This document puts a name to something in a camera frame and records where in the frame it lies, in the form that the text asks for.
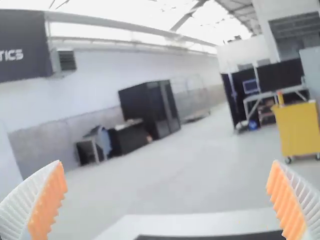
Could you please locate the low black cabinet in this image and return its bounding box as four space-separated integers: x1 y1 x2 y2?
109 118 151 156

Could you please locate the metal frame shelf table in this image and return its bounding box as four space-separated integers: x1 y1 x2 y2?
241 86 311 131

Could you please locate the dark wall banner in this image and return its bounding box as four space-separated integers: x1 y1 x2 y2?
0 9 54 84

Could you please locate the black mat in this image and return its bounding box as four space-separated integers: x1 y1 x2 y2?
134 230 284 240

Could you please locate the yellow wheeled cart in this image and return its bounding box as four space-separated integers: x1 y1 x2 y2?
271 91 320 165

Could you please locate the black partition wall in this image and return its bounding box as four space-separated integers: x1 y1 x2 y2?
220 57 305 132

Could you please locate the grey wall heater unit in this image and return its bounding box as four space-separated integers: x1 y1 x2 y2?
50 46 77 76

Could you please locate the tall black cabinet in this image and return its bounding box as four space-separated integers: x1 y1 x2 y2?
117 79 182 141

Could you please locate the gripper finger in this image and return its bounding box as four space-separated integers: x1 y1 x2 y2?
0 159 69 240
265 159 320 240

